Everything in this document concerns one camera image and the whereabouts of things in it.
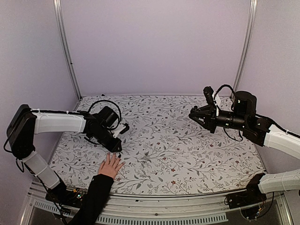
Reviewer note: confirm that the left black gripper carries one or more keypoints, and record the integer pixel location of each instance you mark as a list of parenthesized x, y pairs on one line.
[(113, 147)]

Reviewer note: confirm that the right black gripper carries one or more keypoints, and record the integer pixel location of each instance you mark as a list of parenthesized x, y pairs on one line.
[(210, 117)]

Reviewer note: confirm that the black sleeved forearm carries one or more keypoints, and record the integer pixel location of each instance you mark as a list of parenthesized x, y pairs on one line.
[(94, 202)]

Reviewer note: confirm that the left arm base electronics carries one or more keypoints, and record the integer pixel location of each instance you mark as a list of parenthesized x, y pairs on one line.
[(61, 196)]

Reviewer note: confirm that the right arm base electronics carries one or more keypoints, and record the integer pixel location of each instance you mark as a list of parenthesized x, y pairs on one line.
[(252, 195)]

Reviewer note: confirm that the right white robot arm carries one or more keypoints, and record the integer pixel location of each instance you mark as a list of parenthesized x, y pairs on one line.
[(258, 129)]

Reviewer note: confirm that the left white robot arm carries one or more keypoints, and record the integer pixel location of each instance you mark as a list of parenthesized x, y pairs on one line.
[(104, 126)]

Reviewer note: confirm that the person's bare hand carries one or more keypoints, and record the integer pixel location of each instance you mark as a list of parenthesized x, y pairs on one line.
[(110, 166)]

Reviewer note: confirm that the floral patterned table mat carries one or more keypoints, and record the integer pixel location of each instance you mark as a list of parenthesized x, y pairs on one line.
[(166, 153)]

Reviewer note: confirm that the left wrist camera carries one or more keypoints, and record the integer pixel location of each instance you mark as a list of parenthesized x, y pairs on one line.
[(120, 129)]

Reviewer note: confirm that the metal table front rail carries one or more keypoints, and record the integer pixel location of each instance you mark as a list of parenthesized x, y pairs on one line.
[(193, 210)]

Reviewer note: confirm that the right aluminium frame post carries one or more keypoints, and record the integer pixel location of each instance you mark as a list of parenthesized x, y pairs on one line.
[(246, 45)]

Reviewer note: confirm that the aluminium frame post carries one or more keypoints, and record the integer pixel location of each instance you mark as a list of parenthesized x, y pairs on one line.
[(65, 47), (246, 45)]

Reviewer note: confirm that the left aluminium frame post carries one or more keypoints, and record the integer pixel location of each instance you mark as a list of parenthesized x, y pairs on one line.
[(65, 47)]

